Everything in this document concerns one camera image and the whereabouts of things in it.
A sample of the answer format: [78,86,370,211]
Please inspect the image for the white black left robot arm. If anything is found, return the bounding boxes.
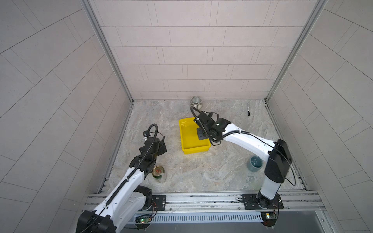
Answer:
[75,137,167,233]

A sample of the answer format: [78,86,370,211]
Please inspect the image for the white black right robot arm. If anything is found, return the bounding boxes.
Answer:
[190,107,294,210]

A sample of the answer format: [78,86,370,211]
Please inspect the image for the yellow plastic bin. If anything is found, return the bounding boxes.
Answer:
[179,117,211,154]

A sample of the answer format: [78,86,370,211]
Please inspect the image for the green glass jar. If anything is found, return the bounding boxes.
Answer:
[152,166,165,180]

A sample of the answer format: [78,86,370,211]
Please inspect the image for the ribbed silver cup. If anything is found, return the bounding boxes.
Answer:
[190,96,202,110]

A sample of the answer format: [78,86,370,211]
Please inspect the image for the teal ceramic cup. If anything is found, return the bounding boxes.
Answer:
[246,156,263,172]

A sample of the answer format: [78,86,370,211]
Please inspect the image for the left green circuit board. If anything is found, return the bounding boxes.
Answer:
[135,214,153,224]

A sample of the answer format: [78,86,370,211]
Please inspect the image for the green circuit board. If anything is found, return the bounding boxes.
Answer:
[261,212,278,227]
[135,214,153,224]

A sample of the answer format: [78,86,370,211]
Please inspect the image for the white vent grille strip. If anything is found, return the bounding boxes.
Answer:
[151,212,263,224]

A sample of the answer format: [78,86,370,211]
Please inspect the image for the right green circuit board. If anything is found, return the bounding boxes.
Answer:
[261,212,278,227]

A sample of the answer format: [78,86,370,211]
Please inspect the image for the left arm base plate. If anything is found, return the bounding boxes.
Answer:
[141,195,167,211]

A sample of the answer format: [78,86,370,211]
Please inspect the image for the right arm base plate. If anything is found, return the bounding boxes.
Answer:
[238,193,284,210]

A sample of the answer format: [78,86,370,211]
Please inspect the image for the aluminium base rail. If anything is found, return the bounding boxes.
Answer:
[83,190,325,213]

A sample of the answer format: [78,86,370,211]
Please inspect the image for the aluminium corner frame post left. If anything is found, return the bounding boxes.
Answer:
[81,0,134,104]

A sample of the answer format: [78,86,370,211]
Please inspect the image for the aluminium corner frame post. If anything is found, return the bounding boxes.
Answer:
[264,0,328,103]
[81,0,134,104]

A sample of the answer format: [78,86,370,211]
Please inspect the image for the aluminium corner frame post right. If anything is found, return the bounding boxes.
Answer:
[264,0,328,103]

